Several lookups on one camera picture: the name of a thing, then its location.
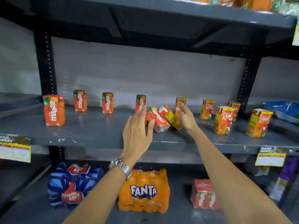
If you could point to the person's left hand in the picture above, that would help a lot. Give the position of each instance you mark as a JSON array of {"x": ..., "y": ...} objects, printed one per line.
[{"x": 135, "y": 137}]

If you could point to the person's right hand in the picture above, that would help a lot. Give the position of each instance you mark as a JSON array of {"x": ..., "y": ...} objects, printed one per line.
[{"x": 188, "y": 120}]

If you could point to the person's left thumb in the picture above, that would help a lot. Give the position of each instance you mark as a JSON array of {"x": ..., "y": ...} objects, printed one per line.
[{"x": 150, "y": 128}]

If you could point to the person's right fingers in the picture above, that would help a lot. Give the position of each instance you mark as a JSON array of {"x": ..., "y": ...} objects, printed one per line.
[{"x": 182, "y": 110}]

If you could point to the orange yellow fruit juice carton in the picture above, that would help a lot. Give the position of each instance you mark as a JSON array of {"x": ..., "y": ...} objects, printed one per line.
[
  {"x": 258, "y": 123},
  {"x": 181, "y": 101},
  {"x": 207, "y": 110},
  {"x": 235, "y": 107},
  {"x": 223, "y": 121},
  {"x": 170, "y": 116}
]

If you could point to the person's right forearm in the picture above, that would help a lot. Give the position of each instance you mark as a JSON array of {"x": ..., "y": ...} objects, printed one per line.
[{"x": 233, "y": 184}]

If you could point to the person's left forearm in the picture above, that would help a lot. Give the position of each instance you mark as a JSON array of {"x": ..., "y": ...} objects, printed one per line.
[{"x": 100, "y": 198}]

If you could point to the small red mango juice carton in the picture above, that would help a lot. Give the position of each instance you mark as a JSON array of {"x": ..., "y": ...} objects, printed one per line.
[
  {"x": 160, "y": 120},
  {"x": 140, "y": 101},
  {"x": 108, "y": 103},
  {"x": 80, "y": 100}
]

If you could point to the silver metal wristwatch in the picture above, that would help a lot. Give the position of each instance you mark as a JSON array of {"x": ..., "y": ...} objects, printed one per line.
[{"x": 121, "y": 167}]

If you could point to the orange wrapped soda bottle pack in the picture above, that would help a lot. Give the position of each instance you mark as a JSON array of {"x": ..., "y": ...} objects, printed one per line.
[{"x": 144, "y": 191}]

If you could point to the red wrapped juice carton pack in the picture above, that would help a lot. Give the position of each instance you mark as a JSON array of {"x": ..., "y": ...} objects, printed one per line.
[{"x": 203, "y": 194}]

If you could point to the large red mango juice carton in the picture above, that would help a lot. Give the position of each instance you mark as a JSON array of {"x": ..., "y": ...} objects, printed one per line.
[{"x": 54, "y": 110}]

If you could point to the yellow white shelf price label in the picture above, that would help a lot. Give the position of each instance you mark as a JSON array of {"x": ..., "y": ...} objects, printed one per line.
[
  {"x": 15, "y": 150},
  {"x": 270, "y": 157}
]

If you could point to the blue wrapped soda bottle pack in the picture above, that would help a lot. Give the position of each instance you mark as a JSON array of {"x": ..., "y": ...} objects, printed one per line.
[{"x": 70, "y": 186}]

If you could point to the blue plastic bag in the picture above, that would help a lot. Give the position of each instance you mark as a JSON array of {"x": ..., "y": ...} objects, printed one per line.
[{"x": 283, "y": 110}]

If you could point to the dark grey metal shelf rack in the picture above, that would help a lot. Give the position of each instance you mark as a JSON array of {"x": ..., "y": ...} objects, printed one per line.
[{"x": 45, "y": 67}]

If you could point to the purple packet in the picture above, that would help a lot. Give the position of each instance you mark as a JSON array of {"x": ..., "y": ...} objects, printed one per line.
[{"x": 289, "y": 169}]

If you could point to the pale green packet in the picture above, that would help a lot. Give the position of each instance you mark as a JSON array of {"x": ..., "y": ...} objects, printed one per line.
[{"x": 276, "y": 190}]

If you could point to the yellow green shelf price label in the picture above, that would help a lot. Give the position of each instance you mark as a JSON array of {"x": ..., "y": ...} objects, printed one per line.
[{"x": 296, "y": 36}]

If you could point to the clear green plastic packet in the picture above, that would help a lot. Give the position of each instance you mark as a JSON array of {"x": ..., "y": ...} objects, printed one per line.
[{"x": 289, "y": 8}]

